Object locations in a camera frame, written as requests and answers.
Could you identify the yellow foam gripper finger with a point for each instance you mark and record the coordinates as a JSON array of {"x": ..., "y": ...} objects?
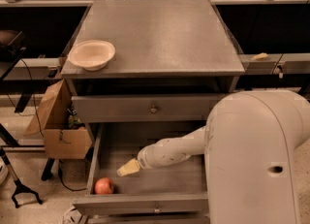
[{"x": 129, "y": 168}]

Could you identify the red apple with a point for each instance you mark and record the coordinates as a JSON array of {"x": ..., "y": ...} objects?
[{"x": 104, "y": 185}]

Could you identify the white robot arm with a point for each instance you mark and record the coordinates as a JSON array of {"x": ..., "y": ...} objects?
[{"x": 248, "y": 145}]

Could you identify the grey open middle drawer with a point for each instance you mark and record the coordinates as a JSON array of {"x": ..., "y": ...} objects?
[{"x": 176, "y": 188}]

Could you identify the grey bottom drawer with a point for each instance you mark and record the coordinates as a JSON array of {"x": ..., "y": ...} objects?
[{"x": 189, "y": 218}]

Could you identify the grey top drawer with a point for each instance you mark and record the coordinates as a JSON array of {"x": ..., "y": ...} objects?
[{"x": 136, "y": 108}]

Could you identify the grey drawer cabinet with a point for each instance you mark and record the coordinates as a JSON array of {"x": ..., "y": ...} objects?
[{"x": 162, "y": 47}]

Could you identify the white crumpled cloth on floor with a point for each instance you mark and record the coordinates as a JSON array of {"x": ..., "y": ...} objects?
[{"x": 72, "y": 216}]

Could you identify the brown cardboard box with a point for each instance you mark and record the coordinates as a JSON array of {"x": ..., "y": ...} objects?
[{"x": 52, "y": 120}]

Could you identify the white paper bowl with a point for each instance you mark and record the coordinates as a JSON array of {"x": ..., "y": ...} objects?
[{"x": 91, "y": 55}]

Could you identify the yellow sponge piece on rail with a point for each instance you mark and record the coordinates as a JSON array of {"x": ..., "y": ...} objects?
[{"x": 260, "y": 56}]

